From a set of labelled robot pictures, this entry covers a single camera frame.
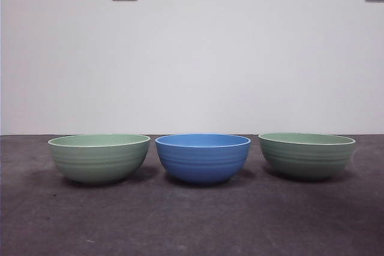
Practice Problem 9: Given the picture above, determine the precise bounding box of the green ribbed bowl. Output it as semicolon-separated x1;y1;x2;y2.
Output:
47;134;151;185
258;132;357;182

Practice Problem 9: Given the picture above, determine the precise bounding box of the blue ribbed bowl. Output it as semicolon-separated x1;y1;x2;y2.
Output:
155;133;252;184

